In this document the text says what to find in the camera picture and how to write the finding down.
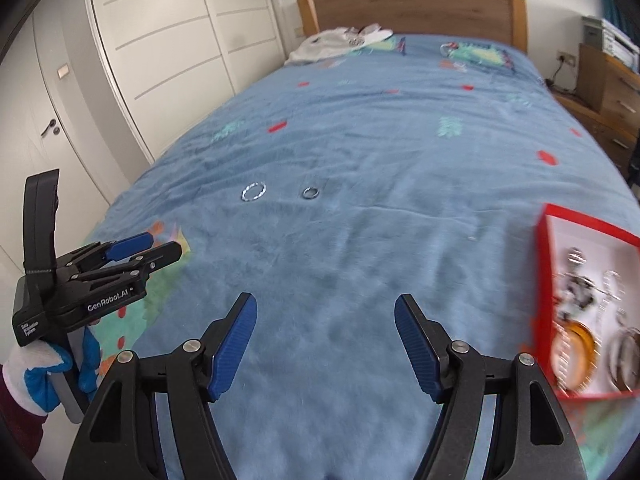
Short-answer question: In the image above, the silver twisted ring bracelet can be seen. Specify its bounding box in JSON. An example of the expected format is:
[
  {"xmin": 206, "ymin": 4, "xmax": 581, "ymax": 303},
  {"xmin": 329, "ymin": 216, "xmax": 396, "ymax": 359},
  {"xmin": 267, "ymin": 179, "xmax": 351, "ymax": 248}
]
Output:
[{"xmin": 240, "ymin": 181, "xmax": 268, "ymax": 204}]

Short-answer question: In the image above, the blue patterned bedspread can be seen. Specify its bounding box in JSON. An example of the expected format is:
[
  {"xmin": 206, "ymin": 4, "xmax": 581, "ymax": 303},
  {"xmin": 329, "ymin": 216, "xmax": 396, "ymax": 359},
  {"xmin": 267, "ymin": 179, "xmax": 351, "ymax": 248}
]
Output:
[{"xmin": 92, "ymin": 35, "xmax": 639, "ymax": 479}]

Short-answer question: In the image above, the dark tortoiseshell bangle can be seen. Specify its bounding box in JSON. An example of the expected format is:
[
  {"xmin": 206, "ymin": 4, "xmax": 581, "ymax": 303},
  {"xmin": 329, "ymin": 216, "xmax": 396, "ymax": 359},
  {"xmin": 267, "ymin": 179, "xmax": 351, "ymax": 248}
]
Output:
[{"xmin": 606, "ymin": 327, "xmax": 639, "ymax": 392}]

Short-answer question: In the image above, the wooden headboard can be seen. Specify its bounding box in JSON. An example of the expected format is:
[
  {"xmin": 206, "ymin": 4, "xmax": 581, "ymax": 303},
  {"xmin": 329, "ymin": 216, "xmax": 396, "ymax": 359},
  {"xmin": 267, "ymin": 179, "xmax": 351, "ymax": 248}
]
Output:
[{"xmin": 297, "ymin": 0, "xmax": 528, "ymax": 53}]

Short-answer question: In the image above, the black power cable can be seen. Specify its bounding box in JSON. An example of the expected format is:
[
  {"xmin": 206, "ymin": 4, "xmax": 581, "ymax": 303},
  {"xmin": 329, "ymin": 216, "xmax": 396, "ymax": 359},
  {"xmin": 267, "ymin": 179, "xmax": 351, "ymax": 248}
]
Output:
[{"xmin": 543, "ymin": 56, "xmax": 576, "ymax": 97}]

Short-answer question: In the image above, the amber resin bangle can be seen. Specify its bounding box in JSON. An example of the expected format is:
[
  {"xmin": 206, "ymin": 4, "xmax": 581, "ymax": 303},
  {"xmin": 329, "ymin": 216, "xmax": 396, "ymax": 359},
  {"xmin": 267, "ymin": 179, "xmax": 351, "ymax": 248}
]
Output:
[{"xmin": 550, "ymin": 320, "xmax": 600, "ymax": 393}]

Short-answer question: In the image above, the silver wrist watch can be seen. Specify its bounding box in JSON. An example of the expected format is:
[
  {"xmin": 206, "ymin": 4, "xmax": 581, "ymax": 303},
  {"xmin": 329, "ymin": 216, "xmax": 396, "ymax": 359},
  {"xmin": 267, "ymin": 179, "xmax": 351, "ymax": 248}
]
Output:
[{"xmin": 553, "ymin": 247, "xmax": 597, "ymax": 323}]

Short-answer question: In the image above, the white clothing on bed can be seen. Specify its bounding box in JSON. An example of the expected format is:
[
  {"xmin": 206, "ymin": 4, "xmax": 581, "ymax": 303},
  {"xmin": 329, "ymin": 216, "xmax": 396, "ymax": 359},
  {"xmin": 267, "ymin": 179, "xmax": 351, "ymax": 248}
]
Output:
[{"xmin": 285, "ymin": 23, "xmax": 394, "ymax": 65}]

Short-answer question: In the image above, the wooden drawer cabinet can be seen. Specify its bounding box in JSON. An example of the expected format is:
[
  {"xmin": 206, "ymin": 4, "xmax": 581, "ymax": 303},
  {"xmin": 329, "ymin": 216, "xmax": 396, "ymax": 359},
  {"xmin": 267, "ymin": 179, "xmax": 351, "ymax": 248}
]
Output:
[{"xmin": 576, "ymin": 44, "xmax": 640, "ymax": 133}]

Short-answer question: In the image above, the white wardrobe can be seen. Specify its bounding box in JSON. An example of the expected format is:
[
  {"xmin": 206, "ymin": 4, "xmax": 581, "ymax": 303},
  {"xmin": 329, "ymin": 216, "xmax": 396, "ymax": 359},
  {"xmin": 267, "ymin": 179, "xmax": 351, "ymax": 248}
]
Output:
[{"xmin": 91, "ymin": 0, "xmax": 284, "ymax": 158}]

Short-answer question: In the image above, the white door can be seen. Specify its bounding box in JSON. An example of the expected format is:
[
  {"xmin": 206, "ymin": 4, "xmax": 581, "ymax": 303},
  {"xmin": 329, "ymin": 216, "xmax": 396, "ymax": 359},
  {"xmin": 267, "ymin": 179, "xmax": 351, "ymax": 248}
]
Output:
[{"xmin": 0, "ymin": 8, "xmax": 134, "ymax": 286}]

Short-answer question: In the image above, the white printer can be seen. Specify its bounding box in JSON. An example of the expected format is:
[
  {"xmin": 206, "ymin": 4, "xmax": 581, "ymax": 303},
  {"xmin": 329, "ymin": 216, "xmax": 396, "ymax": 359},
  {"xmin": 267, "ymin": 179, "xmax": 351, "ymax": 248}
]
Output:
[{"xmin": 582, "ymin": 16, "xmax": 639, "ymax": 73}]

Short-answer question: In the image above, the red jewelry box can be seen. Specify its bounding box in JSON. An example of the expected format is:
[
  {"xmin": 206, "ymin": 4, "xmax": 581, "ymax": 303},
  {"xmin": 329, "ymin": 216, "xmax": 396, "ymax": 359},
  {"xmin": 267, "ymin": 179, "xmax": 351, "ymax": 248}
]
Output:
[{"xmin": 534, "ymin": 204, "xmax": 639, "ymax": 400}]

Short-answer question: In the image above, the wall power socket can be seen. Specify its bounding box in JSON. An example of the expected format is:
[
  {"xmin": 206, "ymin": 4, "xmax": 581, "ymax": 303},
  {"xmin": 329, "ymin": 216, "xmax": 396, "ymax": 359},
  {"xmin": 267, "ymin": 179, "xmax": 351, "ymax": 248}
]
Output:
[{"xmin": 556, "ymin": 51, "xmax": 577, "ymax": 67}]

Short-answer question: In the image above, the left hand blue white glove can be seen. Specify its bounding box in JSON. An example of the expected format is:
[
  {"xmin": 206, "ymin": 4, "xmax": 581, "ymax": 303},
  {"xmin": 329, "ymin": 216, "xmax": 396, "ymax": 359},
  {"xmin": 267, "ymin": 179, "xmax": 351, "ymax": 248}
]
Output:
[{"xmin": 1, "ymin": 327, "xmax": 101, "ymax": 418}]

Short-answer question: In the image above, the low wooden nightstand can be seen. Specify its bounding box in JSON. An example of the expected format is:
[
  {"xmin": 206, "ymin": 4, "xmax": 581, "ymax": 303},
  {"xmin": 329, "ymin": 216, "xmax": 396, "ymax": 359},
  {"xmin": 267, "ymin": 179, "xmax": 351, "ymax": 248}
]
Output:
[{"xmin": 553, "ymin": 92, "xmax": 638, "ymax": 179}]

